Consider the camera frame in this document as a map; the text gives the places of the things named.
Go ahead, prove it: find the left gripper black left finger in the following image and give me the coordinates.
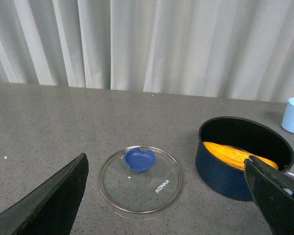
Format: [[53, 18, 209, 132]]
[[0, 153, 89, 235]]

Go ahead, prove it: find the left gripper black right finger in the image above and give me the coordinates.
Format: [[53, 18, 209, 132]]
[[245, 156, 294, 235]]

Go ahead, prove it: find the yellow corn cob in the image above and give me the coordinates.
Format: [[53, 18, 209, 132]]
[[203, 141, 278, 170]]

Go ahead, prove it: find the glass lid blue knob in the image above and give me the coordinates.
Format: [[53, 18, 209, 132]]
[[98, 146, 183, 213]]

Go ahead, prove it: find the dark blue saucepan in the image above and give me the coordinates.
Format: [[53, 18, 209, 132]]
[[196, 117, 294, 202]]

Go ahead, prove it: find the white curtain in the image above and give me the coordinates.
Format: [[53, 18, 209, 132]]
[[0, 0, 294, 102]]

